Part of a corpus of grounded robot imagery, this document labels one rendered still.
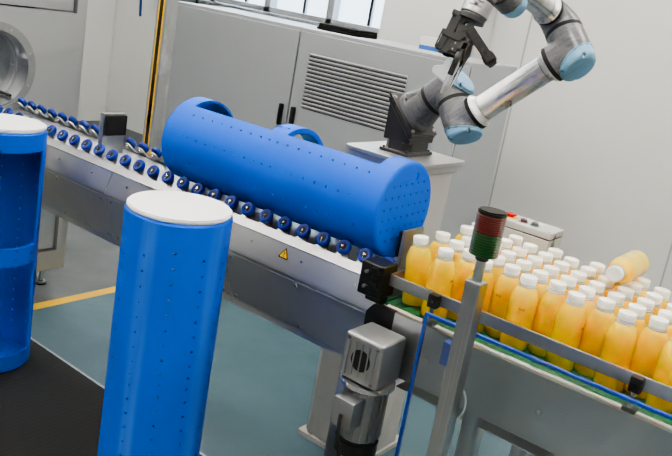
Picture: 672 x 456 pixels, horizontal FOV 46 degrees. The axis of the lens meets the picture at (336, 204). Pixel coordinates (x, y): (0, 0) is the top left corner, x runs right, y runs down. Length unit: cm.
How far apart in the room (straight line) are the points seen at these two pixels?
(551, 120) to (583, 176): 40
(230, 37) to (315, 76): 70
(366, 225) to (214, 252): 41
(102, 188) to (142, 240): 90
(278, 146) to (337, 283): 44
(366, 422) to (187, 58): 347
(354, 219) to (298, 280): 28
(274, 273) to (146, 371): 49
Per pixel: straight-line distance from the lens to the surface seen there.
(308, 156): 229
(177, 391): 221
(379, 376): 195
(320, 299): 230
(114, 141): 311
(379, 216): 214
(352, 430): 205
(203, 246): 205
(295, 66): 452
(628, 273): 203
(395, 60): 411
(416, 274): 205
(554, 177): 509
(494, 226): 168
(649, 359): 189
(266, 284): 245
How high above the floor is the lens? 163
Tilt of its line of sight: 14 degrees down
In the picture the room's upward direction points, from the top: 10 degrees clockwise
